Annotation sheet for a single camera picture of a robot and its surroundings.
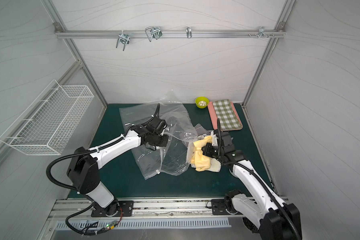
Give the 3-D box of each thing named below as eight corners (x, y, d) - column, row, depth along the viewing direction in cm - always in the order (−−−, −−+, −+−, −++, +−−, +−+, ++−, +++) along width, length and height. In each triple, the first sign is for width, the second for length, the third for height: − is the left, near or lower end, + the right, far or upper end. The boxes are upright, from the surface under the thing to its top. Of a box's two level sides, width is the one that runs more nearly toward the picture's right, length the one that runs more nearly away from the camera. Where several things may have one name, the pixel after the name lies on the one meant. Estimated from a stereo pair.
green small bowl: (195, 108, 121) (196, 105, 117) (195, 100, 127) (195, 96, 124) (209, 108, 121) (209, 105, 117) (207, 100, 127) (208, 96, 124)
